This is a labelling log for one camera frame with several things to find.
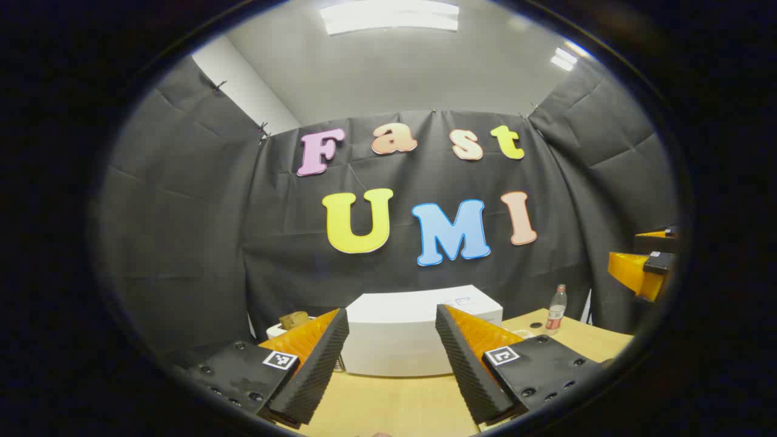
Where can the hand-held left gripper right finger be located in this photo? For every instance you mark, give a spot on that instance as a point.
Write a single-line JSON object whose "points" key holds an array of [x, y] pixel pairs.
{"points": [[467, 370]]}

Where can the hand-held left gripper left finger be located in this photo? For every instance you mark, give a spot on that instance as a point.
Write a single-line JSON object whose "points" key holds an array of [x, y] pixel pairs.
{"points": [[315, 370]]}

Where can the brown bread slice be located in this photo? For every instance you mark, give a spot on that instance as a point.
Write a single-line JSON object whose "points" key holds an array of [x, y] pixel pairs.
{"points": [[294, 320]]}

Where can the large ceiling light panel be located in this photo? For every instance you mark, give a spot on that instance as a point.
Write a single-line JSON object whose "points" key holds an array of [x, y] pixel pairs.
{"points": [[388, 15]]}

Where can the black backdrop cloth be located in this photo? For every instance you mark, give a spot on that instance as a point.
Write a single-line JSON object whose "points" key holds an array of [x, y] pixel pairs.
{"points": [[243, 182]]}

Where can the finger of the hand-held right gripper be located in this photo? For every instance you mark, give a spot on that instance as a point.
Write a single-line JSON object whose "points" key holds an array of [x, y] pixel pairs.
{"points": [[655, 243], [658, 263]]}

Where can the small ceiling light panel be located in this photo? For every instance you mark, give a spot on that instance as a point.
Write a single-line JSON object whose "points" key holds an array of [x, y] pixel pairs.
{"points": [[563, 59]]}

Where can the clear plastic bottle red label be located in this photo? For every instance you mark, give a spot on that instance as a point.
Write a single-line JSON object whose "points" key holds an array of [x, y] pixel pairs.
{"points": [[555, 312]]}

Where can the white microwave oven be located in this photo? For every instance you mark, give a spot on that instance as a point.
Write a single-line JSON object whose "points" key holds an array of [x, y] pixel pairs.
{"points": [[394, 328]]}

